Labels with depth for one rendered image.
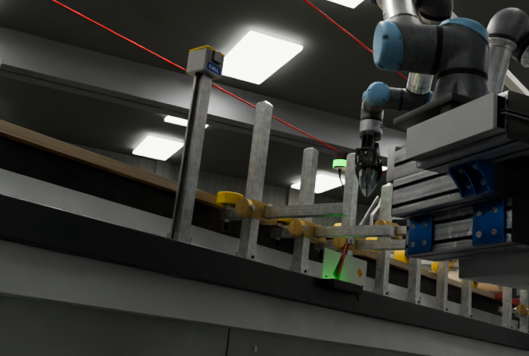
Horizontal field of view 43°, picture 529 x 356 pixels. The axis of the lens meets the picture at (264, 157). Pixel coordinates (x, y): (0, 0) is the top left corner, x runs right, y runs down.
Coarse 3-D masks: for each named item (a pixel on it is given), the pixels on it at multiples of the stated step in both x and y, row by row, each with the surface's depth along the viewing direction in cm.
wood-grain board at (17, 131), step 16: (0, 128) 151; (16, 128) 154; (32, 144) 158; (48, 144) 160; (64, 144) 164; (80, 160) 168; (96, 160) 170; (112, 160) 174; (128, 176) 180; (144, 176) 182; (160, 176) 187; (368, 256) 269
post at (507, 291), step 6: (504, 288) 336; (510, 288) 336; (504, 294) 336; (510, 294) 335; (504, 300) 335; (510, 300) 334; (504, 306) 334; (510, 306) 334; (504, 312) 333; (510, 312) 333; (504, 318) 332; (510, 318) 332
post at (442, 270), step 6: (438, 264) 282; (444, 264) 280; (438, 270) 281; (444, 270) 279; (438, 276) 280; (444, 276) 279; (438, 282) 279; (444, 282) 278; (438, 288) 279; (444, 288) 277; (438, 294) 278; (444, 294) 277; (438, 300) 277; (444, 300) 276
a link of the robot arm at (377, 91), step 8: (368, 88) 216; (376, 88) 215; (384, 88) 215; (392, 88) 218; (400, 88) 219; (368, 96) 216; (376, 96) 215; (384, 96) 214; (392, 96) 216; (400, 96) 216; (368, 104) 219; (376, 104) 216; (384, 104) 217; (392, 104) 217; (376, 112) 223
